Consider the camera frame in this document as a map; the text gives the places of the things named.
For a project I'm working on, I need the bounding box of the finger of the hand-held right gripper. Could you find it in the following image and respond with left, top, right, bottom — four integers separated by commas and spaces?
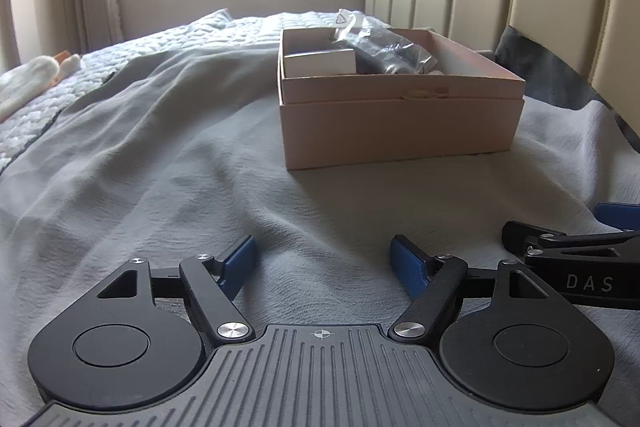
595, 202, 640, 233
501, 221, 640, 265

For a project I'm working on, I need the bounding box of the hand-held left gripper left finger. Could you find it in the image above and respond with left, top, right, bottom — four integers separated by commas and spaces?
96, 235, 258, 344

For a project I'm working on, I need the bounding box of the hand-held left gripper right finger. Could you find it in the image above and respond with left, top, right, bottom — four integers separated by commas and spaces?
389, 235, 553, 344

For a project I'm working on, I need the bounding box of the pink cardboard box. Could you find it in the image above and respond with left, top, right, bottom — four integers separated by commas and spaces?
276, 27, 526, 171

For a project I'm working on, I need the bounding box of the dark grey cylinder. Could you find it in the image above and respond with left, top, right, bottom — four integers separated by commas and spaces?
357, 39, 434, 76

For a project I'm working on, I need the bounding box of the small white box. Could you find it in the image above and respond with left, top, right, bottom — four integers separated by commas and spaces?
282, 48, 357, 78

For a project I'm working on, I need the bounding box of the clear plastic bag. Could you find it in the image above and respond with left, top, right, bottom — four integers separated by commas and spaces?
330, 9, 437, 76

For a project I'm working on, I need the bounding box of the grey blanket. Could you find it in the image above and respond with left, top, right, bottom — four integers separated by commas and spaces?
0, 24, 640, 373

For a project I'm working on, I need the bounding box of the white quilted bedspread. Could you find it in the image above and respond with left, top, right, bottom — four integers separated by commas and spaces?
0, 9, 366, 168

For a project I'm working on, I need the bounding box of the white plush duck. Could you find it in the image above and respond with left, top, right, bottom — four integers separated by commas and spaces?
0, 52, 83, 121

